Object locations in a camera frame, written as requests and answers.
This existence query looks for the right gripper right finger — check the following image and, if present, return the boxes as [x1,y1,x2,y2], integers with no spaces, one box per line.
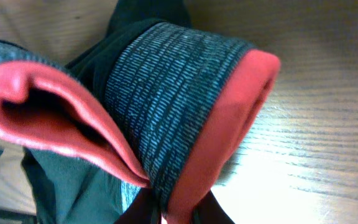
[193,191,234,224]

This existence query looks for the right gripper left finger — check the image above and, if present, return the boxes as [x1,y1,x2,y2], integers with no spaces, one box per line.
[114,189,160,224]

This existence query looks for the black leggings with red waistband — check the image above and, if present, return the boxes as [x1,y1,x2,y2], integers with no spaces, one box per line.
[0,1,280,223]

